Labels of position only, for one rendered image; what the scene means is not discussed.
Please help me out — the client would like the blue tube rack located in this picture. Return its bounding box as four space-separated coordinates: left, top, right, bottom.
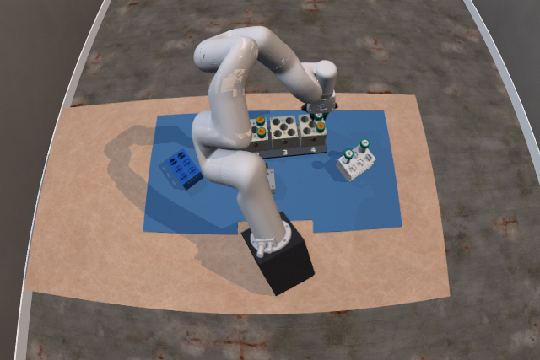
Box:
166 149 203 190

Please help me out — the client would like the white tube rack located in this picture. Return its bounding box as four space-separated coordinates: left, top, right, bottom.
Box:
336 146 375 182

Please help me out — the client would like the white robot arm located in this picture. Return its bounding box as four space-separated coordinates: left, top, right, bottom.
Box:
192 26 338 258

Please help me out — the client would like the blue flat mat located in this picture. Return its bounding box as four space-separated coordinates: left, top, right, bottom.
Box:
143 110 402 234

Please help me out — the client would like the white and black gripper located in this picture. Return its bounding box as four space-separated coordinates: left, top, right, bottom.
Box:
301 90 338 121

